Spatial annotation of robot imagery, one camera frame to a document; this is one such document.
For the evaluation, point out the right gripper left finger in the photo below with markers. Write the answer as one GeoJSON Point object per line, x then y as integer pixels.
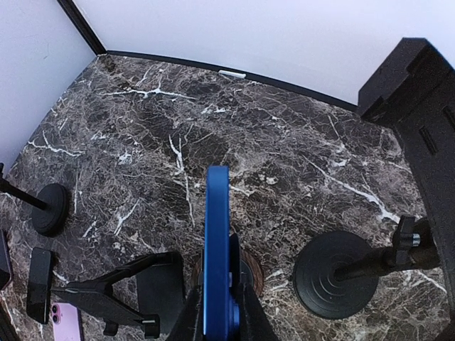
{"type": "Point", "coordinates": [189, 325]}

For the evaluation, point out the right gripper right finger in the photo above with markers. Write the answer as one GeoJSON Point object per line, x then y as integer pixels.
{"type": "Point", "coordinates": [254, 324]}

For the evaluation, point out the purple phone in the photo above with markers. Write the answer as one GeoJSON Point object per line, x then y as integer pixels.
{"type": "Point", "coordinates": [66, 322]}

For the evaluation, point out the black folding phone stand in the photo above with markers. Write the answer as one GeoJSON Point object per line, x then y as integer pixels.
{"type": "Point", "coordinates": [148, 293]}

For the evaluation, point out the black phone centre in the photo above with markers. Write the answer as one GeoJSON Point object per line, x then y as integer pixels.
{"type": "Point", "coordinates": [39, 283]}

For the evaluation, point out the black phone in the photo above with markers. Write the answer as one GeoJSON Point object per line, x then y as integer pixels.
{"type": "Point", "coordinates": [5, 262]}
{"type": "Point", "coordinates": [39, 283]}

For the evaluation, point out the black phone left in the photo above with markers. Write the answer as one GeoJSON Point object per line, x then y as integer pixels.
{"type": "Point", "coordinates": [5, 262]}

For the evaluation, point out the left black frame post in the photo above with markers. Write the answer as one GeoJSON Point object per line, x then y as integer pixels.
{"type": "Point", "coordinates": [82, 26]}

